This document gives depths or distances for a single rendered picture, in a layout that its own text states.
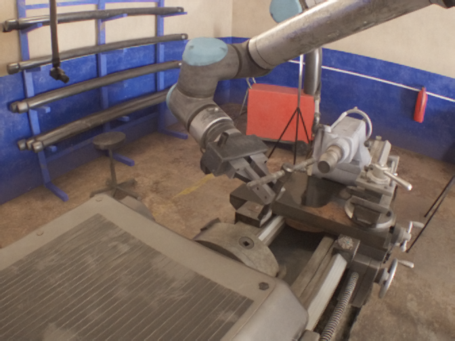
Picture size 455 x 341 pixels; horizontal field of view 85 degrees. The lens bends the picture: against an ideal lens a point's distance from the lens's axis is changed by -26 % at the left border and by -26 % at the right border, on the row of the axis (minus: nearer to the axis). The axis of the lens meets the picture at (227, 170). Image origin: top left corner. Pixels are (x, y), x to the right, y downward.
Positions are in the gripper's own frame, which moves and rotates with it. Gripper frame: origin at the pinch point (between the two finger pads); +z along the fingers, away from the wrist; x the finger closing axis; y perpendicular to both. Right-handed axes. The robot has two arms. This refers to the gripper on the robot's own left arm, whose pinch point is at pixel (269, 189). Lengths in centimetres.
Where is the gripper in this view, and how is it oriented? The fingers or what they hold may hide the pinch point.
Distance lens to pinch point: 63.0
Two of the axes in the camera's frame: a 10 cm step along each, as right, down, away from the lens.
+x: 7.4, -2.1, 6.4
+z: 5.9, 6.6, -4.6
